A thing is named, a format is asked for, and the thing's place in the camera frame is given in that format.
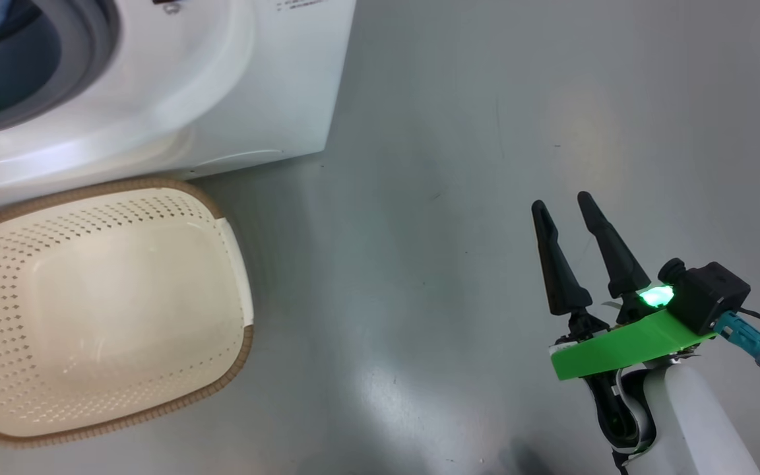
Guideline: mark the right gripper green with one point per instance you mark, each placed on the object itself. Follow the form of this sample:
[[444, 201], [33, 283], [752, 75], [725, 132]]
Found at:
[[624, 346]]

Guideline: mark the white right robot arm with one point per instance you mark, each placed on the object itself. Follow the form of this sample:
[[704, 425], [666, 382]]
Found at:
[[696, 422]]

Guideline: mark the grey rubber door gasket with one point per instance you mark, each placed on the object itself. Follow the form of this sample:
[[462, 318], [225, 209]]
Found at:
[[83, 66]]

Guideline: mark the white front-load washing machine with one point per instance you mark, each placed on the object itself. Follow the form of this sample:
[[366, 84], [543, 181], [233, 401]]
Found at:
[[221, 99]]

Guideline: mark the cream perforated laundry basket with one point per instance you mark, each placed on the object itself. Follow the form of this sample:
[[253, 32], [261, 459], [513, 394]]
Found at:
[[103, 310]]

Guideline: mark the round filter hatch cover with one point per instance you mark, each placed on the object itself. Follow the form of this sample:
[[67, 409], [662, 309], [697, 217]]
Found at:
[[248, 157]]

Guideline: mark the small printed text label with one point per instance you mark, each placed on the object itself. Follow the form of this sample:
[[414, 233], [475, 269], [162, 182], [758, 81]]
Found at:
[[301, 4]]

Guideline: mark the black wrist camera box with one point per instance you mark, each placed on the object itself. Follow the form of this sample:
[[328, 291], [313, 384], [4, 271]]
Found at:
[[710, 297]]

